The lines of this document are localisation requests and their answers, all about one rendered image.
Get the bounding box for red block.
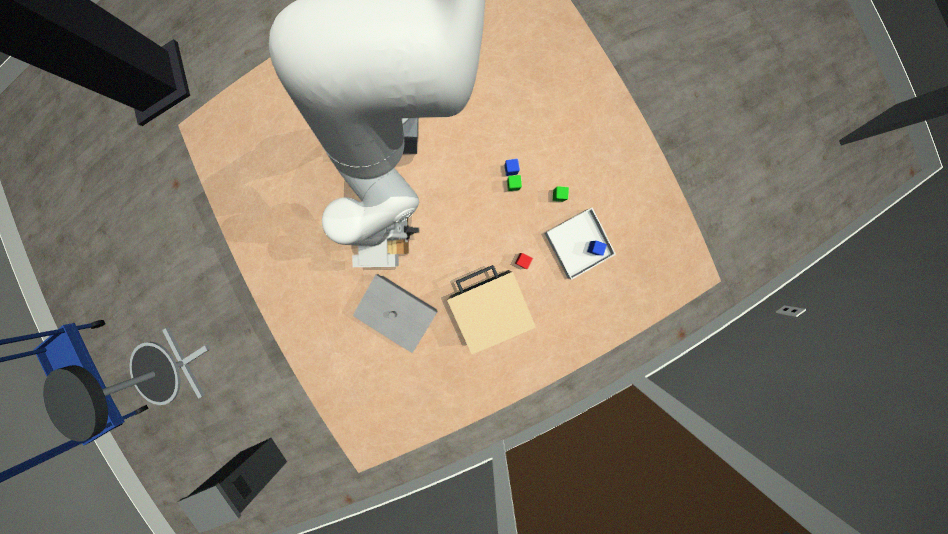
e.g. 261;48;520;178
515;253;533;269

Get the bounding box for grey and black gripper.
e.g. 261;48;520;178
385;220;419;241

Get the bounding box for blue block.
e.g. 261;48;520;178
504;159;520;176
587;240;607;256

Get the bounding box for brown cardboard box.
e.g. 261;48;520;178
388;239;409;254

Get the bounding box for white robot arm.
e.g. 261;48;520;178
269;0;485;267

